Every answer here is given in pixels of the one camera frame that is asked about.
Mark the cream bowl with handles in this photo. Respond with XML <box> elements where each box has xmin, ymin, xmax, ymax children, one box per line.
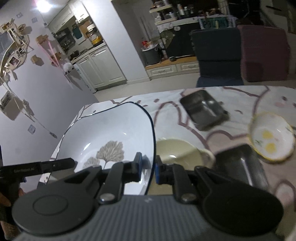
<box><xmin>156</xmin><ymin>139</ymin><xmax>216</xmax><ymax>171</ymax></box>

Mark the white plate with leaf print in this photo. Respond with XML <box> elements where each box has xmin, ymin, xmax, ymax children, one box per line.
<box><xmin>38</xmin><ymin>102</ymin><xmax>156</xmax><ymax>195</ymax></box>

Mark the rectangular steel tray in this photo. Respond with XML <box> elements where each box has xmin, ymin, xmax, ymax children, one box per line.
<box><xmin>180</xmin><ymin>90</ymin><xmax>230</xmax><ymax>131</ymax></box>
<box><xmin>212</xmin><ymin>144</ymin><xmax>269</xmax><ymax>191</ymax></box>

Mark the lemon print scalloped bowl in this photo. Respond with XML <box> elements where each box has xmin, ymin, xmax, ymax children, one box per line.
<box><xmin>248</xmin><ymin>112</ymin><xmax>295</xmax><ymax>162</ymax></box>

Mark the person left hand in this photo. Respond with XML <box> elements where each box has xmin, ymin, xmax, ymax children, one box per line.
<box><xmin>1</xmin><ymin>193</ymin><xmax>20</xmax><ymax>240</ymax></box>

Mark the cartoon animal print tablecloth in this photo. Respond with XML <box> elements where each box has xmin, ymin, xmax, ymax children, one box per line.
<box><xmin>41</xmin><ymin>85</ymin><xmax>295</xmax><ymax>211</ymax></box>

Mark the white kitchen cabinet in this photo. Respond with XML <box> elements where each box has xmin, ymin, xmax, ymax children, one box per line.
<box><xmin>72</xmin><ymin>44</ymin><xmax>126</xmax><ymax>90</ymax></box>

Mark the wooden low bench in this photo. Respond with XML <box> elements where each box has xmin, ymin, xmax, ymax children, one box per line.
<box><xmin>145</xmin><ymin>56</ymin><xmax>198</xmax><ymax>70</ymax></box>

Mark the grey trash bin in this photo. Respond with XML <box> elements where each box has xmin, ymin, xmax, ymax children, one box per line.
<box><xmin>142</xmin><ymin>45</ymin><xmax>161</xmax><ymax>66</ymax></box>

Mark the dark blue chair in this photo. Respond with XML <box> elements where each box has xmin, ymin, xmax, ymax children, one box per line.
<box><xmin>190</xmin><ymin>28</ymin><xmax>244</xmax><ymax>87</ymax></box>

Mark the white shelf with bottles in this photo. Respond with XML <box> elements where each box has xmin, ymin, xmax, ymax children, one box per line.
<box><xmin>149</xmin><ymin>0</ymin><xmax>178</xmax><ymax>25</ymax></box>

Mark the maroon chair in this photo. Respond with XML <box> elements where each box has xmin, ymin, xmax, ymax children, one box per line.
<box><xmin>237</xmin><ymin>25</ymin><xmax>290</xmax><ymax>82</ymax></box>

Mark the black sign with text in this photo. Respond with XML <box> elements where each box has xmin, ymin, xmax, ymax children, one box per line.
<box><xmin>199</xmin><ymin>17</ymin><xmax>229</xmax><ymax>30</ymax></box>

